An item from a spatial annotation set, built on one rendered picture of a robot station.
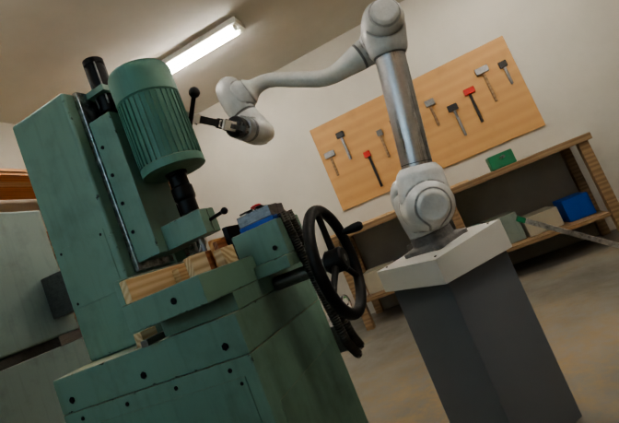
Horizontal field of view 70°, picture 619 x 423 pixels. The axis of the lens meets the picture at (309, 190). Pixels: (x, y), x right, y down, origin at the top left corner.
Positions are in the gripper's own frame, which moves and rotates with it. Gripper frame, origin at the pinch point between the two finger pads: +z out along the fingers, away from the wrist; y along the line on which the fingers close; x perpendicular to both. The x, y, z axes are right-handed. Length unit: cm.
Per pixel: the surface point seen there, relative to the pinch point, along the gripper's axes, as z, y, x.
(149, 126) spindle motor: 22.2, 1.5, -4.6
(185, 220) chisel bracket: 17.4, -11.1, -27.2
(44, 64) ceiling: -106, 210, 15
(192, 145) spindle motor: 14.9, -7.1, -7.3
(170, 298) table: 43, -29, -36
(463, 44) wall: -324, -40, 119
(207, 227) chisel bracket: 16.2, -17.5, -27.4
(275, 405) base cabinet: 33, -52, -55
